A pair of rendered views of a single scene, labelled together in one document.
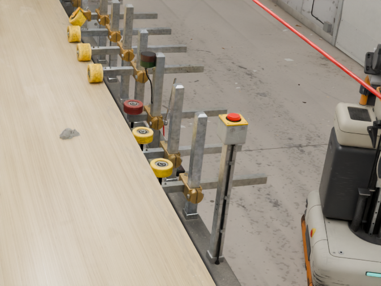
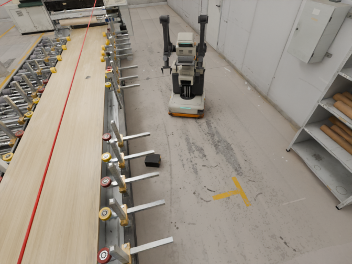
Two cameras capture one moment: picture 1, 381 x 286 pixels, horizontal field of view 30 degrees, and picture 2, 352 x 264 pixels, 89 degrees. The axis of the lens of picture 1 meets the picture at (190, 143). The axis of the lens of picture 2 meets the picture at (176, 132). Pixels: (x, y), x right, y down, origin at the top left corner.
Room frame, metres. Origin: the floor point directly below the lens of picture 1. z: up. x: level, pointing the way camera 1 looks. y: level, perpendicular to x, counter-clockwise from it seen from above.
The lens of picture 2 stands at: (0.15, -1.14, 2.16)
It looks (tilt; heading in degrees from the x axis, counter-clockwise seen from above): 46 degrees down; 10
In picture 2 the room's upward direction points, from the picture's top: 4 degrees counter-clockwise
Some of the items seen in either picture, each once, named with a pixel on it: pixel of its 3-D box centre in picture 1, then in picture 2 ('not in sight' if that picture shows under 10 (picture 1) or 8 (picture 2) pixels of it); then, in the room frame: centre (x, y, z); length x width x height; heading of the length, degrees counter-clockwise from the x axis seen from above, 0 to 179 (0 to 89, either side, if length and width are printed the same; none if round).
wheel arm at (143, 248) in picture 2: not in sight; (140, 249); (0.38, -0.82, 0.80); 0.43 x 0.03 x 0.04; 111
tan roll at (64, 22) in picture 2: not in sight; (88, 20); (4.63, 1.52, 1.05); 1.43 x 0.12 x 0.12; 111
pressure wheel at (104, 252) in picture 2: not in sight; (106, 256); (0.31, -0.64, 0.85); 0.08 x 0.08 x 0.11
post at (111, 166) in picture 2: not in sight; (119, 182); (0.78, -0.57, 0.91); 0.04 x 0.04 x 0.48; 21
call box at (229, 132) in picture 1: (232, 130); (109, 73); (1.93, -0.12, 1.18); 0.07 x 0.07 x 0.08; 21
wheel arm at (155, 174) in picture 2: not in sight; (132, 179); (0.84, -0.64, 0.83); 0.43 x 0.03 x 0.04; 111
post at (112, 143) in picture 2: not in sight; (120, 159); (1.01, -0.48, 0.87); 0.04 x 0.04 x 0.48; 21
